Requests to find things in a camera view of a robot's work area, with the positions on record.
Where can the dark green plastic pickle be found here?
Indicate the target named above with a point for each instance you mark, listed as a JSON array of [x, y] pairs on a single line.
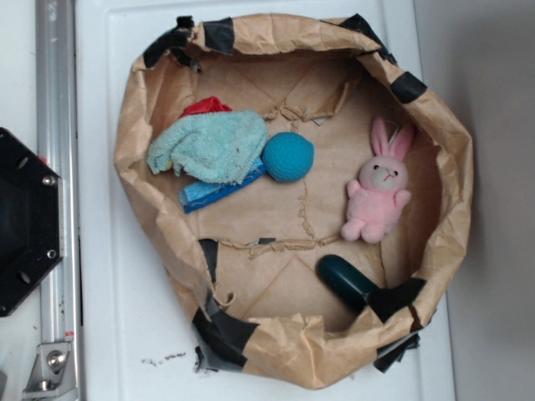
[[345, 281]]

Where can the brown paper bag bin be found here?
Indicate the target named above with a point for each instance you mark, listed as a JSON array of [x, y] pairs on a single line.
[[245, 267]]

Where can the blue dimpled ball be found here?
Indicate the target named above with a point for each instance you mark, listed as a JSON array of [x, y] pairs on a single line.
[[288, 156]]

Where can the light blue terry cloth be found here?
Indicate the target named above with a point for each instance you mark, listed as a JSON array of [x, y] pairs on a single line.
[[217, 148]]

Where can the pink plush bunny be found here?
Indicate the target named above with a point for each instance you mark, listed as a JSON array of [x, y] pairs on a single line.
[[377, 197]]

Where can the red crumpled object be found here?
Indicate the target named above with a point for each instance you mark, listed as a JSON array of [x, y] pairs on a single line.
[[209, 105]]

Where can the white plastic tray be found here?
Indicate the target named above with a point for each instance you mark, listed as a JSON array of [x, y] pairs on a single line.
[[138, 342]]

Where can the aluminium extrusion rail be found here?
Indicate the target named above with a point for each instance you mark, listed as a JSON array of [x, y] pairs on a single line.
[[57, 143]]

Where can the metal corner bracket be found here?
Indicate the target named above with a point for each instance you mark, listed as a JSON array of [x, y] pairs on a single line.
[[53, 374]]

